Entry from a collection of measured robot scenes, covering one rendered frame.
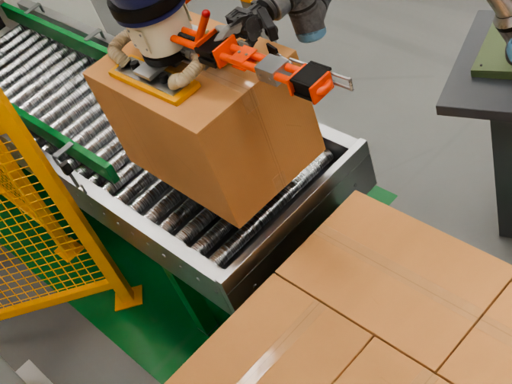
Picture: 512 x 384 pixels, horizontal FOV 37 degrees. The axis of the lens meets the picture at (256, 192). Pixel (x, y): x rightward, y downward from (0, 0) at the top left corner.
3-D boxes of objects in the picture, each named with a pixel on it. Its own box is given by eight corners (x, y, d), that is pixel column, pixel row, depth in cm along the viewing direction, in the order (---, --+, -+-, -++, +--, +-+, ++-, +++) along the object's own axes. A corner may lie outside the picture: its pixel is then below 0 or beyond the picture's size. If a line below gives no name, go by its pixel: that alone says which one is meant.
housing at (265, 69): (257, 81, 197) (252, 67, 194) (274, 65, 199) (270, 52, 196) (276, 88, 192) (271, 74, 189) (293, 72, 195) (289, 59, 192)
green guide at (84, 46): (8, 18, 400) (-2, 4, 394) (23, 7, 404) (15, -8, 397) (202, 110, 299) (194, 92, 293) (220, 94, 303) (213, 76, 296)
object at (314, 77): (289, 95, 188) (285, 80, 185) (309, 78, 191) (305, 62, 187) (315, 105, 183) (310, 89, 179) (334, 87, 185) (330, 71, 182)
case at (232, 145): (129, 161, 271) (81, 72, 244) (210, 94, 285) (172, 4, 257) (239, 229, 232) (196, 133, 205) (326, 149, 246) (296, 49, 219)
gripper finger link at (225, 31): (203, 37, 206) (228, 27, 211) (217, 43, 202) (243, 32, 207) (202, 27, 204) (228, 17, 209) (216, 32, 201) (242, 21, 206)
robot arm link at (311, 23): (331, 23, 232) (320, -13, 224) (325, 44, 224) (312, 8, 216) (302, 28, 236) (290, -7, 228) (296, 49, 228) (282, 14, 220)
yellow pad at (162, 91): (109, 76, 237) (103, 63, 234) (132, 58, 241) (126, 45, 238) (177, 107, 216) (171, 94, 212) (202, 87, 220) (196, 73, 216)
